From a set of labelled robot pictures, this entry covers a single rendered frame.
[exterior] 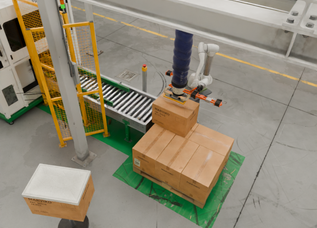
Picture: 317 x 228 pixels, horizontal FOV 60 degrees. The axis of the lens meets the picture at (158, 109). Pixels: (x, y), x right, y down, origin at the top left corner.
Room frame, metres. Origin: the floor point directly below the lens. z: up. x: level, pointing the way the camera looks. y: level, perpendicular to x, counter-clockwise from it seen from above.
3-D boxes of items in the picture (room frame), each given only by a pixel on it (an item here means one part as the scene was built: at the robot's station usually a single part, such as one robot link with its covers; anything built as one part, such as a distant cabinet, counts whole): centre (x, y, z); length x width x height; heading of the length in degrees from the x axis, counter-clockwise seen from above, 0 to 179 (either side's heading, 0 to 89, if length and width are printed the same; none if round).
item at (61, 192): (1.66, 1.05, 0.82); 0.60 x 0.40 x 0.40; 83
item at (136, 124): (3.61, 1.20, 0.50); 2.31 x 0.05 x 0.19; 60
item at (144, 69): (4.03, 0.27, 0.50); 0.07 x 0.07 x 1.00; 60
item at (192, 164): (2.72, -0.41, 0.34); 1.20 x 1.00 x 0.40; 60
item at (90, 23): (3.19, 1.25, 1.05); 0.87 x 0.10 x 2.10; 112
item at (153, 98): (4.18, 0.88, 0.50); 2.31 x 0.05 x 0.19; 60
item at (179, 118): (3.16, -0.26, 0.74); 0.60 x 0.40 x 0.40; 59
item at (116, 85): (4.31, 1.21, 0.60); 1.60 x 0.10 x 0.09; 60
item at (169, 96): (3.07, -0.23, 1.13); 0.34 x 0.10 x 0.05; 61
